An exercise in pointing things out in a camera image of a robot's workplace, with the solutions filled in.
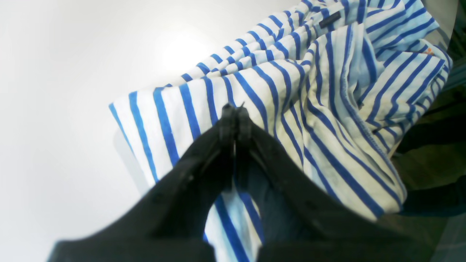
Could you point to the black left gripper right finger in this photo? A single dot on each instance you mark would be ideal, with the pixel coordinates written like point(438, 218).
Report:
point(301, 222)

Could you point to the blue white striped T-shirt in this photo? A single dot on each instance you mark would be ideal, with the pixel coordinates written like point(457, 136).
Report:
point(336, 82)

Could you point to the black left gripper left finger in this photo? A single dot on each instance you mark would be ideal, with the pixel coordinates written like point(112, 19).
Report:
point(167, 224)

